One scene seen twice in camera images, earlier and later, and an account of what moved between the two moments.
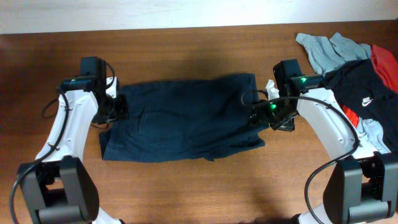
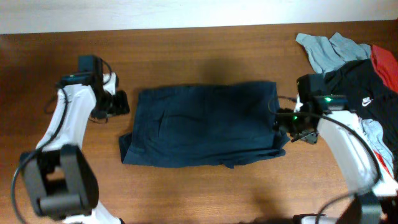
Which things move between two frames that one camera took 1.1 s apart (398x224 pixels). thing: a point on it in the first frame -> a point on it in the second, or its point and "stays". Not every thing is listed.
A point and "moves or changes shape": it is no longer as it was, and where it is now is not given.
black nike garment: x=357 y=86 stays
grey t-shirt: x=328 y=53 stays
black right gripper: x=260 y=113 -> x=282 y=122
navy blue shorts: x=185 y=118 moves or changes shape
